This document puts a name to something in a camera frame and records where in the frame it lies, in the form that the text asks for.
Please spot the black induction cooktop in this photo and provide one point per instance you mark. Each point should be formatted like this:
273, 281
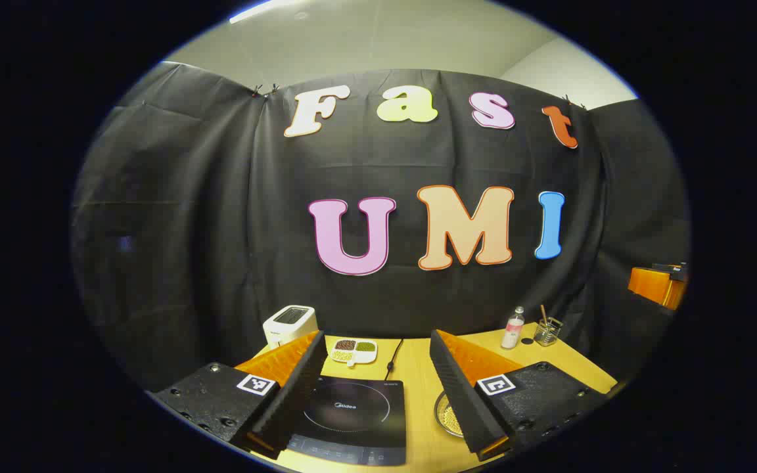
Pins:
359, 414

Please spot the white toaster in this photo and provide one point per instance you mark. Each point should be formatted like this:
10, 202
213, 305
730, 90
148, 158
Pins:
290, 325

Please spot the pile of yellow soybeans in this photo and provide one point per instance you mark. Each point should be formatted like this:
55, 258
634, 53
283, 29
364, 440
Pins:
452, 420

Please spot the black backdrop cloth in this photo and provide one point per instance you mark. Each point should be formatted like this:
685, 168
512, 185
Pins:
207, 230

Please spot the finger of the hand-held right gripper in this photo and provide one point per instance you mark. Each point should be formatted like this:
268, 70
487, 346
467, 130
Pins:
654, 286

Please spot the clear bottle with pink label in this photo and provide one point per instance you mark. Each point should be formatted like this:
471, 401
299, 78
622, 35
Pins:
512, 332

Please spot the clear glass cup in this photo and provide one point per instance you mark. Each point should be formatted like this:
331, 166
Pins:
547, 334

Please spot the white divided plate with beans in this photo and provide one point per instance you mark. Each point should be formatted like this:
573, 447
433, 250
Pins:
353, 351

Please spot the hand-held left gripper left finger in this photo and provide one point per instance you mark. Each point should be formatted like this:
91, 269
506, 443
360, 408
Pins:
299, 394

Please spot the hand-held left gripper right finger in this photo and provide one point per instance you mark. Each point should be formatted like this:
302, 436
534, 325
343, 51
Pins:
457, 394

